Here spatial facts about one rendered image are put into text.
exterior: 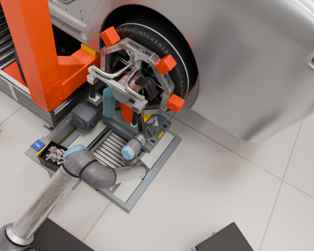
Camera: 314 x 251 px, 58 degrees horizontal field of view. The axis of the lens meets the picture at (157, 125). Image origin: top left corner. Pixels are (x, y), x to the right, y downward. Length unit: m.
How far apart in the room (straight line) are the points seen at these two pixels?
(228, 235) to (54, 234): 1.14
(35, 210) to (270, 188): 2.01
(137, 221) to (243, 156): 1.19
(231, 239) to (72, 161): 1.23
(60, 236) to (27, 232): 0.41
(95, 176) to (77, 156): 0.13
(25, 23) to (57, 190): 0.84
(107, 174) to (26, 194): 1.16
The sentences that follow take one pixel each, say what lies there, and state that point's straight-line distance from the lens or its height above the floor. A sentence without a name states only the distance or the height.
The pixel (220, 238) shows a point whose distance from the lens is 2.09.
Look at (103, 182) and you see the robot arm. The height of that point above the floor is 0.95.
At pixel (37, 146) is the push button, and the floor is 0.48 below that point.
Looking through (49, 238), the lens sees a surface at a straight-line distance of 2.02.
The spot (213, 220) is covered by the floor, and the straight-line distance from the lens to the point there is 2.48.
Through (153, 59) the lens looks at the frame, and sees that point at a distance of 1.67.
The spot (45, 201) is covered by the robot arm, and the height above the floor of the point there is 0.82.
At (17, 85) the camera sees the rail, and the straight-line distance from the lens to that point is 2.53.
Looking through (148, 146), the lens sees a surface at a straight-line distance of 2.43.
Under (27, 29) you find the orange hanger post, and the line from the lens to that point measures 1.64.
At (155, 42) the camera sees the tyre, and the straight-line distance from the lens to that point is 1.70.
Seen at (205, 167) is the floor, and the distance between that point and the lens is 2.64.
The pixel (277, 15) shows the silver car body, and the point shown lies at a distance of 1.42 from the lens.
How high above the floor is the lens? 2.25
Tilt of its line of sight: 55 degrees down
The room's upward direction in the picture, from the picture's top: 17 degrees clockwise
